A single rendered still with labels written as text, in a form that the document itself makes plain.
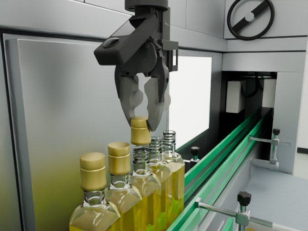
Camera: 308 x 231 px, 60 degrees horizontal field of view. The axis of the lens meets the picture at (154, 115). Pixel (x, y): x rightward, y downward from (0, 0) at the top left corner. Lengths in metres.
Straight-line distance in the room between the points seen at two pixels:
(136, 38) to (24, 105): 0.19
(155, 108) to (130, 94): 0.05
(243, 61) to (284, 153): 0.49
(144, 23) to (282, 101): 1.08
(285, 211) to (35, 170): 0.91
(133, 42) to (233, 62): 1.08
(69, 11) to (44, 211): 0.35
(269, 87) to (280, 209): 0.64
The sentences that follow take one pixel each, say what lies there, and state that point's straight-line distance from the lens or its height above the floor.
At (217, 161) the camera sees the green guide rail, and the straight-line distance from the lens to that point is 1.09.
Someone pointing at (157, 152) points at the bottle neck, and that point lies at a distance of 0.52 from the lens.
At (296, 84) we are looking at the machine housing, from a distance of 1.40.
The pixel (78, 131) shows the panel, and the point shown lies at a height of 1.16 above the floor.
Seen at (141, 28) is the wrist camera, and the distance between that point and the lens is 0.41.
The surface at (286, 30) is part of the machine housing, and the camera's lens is 1.40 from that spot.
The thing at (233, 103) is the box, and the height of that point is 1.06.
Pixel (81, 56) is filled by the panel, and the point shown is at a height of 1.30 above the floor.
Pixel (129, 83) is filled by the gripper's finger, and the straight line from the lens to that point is 0.45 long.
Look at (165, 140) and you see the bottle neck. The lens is 0.56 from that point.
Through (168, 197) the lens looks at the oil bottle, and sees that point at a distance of 0.56.
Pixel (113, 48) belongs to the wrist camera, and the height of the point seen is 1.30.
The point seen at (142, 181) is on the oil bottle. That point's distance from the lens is 0.47.
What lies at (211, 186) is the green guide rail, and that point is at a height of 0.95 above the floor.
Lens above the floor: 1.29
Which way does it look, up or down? 12 degrees down
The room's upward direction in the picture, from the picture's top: straight up
